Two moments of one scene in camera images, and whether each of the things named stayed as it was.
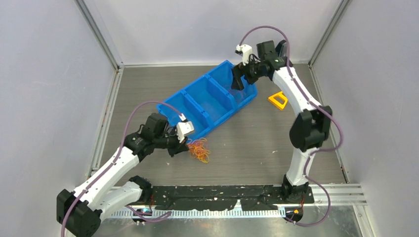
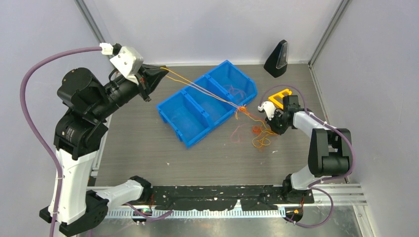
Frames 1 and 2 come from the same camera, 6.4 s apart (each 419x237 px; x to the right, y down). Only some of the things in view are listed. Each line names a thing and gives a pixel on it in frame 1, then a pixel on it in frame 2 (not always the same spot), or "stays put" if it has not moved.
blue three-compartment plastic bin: (209, 102) stays put
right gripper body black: (252, 71) -> (278, 122)
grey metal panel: (254, 197) stays put
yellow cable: (197, 149) -> (264, 140)
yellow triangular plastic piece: (279, 105) stays put
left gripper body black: (173, 144) -> (143, 88)
